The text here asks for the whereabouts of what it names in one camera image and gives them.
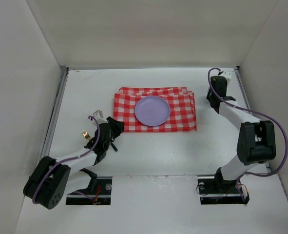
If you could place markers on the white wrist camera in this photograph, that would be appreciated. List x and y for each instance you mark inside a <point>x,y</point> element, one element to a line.
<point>226,74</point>
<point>98,115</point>

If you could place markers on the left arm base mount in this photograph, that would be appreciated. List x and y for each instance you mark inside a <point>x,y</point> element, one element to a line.
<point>97,192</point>

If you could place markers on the gold knife dark handle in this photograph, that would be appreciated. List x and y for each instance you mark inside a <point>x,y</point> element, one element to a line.
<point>114,147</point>

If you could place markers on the gold fork dark handle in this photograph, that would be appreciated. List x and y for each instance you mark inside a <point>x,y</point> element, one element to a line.
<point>86,135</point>

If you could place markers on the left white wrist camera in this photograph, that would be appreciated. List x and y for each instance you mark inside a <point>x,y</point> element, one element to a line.
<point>98,115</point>

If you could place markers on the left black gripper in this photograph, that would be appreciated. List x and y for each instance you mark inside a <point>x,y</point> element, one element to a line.
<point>113,129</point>

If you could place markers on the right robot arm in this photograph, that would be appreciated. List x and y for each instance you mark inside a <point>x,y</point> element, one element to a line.
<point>256,140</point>

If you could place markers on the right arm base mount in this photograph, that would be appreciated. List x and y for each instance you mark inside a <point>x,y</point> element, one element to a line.
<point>213,193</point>

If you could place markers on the purple plastic plate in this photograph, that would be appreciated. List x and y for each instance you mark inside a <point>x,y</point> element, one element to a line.
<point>152,111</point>

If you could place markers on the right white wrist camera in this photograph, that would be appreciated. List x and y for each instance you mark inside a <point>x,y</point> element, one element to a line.
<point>226,74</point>

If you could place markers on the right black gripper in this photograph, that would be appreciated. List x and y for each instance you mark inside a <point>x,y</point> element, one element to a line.
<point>218,86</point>

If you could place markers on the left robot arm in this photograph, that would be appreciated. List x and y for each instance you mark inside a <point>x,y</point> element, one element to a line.
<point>55,177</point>

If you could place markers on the red white checkered cloth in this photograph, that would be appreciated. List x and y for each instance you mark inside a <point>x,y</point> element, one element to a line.
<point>180,100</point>

